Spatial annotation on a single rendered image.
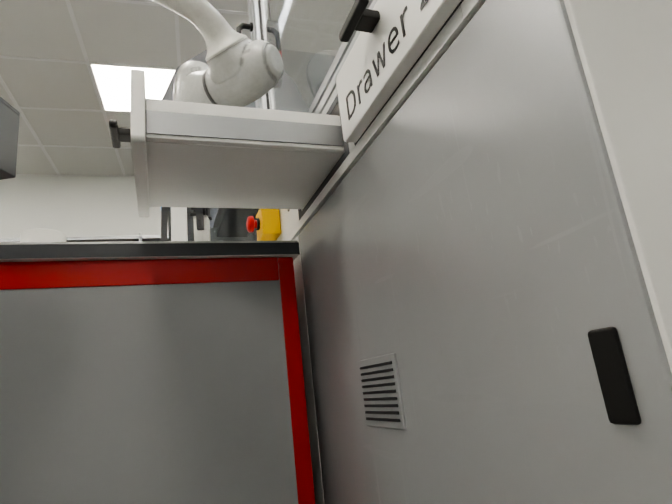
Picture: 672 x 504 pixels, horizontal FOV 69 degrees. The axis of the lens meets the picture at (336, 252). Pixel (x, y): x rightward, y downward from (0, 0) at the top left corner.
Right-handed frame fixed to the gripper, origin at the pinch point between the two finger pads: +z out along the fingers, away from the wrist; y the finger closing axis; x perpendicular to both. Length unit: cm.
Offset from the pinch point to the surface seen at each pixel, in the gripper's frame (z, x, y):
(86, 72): -197, -112, -203
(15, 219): -150, -236, -351
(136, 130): 0.5, 0.1, 43.9
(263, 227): -1.8, 13.0, -5.3
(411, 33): 0, 33, 60
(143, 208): 1.8, -6.1, 20.6
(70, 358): 26.5, -16.9, 21.9
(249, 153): 0.3, 13.8, 35.2
